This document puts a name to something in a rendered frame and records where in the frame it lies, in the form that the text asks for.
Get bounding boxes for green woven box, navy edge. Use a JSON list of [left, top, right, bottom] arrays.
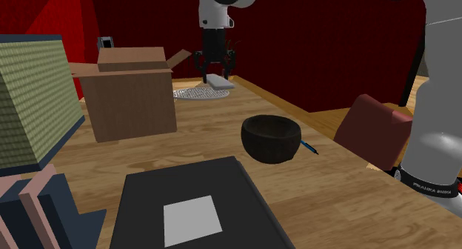
[[0, 33, 87, 178]]

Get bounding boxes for dark brown bowl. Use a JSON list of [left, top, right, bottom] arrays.
[[240, 113, 303, 165]]

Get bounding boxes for pink and navy book holder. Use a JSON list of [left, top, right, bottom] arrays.
[[0, 163, 107, 249]]

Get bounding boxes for white mesh round plate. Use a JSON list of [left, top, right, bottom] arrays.
[[173, 87, 231, 102]]

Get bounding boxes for brown cardboard box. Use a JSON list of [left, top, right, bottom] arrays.
[[67, 46, 193, 144]]

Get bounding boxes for small grey framed device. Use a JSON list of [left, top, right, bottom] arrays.
[[96, 36, 116, 53]]

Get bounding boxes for black book with white label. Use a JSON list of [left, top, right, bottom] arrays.
[[109, 155, 297, 249]]

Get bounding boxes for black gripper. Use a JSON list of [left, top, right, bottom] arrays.
[[193, 27, 238, 84]]

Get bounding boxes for blue pen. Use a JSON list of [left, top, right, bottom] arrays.
[[300, 139, 320, 156]]

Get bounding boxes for dark red robot stand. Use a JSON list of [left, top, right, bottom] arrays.
[[333, 93, 415, 172]]

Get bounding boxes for light grey flat slab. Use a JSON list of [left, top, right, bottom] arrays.
[[207, 73, 236, 90]]

